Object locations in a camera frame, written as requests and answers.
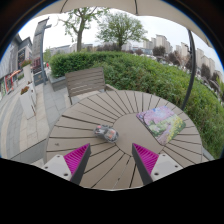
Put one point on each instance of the sparse-leaved tree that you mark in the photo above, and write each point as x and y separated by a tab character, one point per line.
79	36

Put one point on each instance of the dark curved umbrella pole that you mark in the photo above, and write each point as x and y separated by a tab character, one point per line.
192	66

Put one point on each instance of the transparent computer mouse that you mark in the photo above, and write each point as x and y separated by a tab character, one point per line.
106	133

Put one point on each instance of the brown slatted chair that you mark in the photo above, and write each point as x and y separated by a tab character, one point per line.
85	81

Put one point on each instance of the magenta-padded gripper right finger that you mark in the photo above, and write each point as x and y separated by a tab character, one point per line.
146	160

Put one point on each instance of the floral print mouse pad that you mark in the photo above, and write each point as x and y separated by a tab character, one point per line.
161	125

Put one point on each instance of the beige umbrella canopy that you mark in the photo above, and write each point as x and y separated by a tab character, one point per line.
100	4

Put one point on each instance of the round leafy tree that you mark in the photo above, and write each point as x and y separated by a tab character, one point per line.
121	26

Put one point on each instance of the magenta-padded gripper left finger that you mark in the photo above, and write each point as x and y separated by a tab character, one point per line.
75	160

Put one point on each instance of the white planter with flowers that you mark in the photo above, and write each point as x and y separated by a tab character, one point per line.
27	72
27	103

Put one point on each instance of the green hedge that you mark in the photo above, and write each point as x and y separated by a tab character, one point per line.
150	76

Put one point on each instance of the dark grey pillar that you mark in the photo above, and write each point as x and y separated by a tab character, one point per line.
38	46

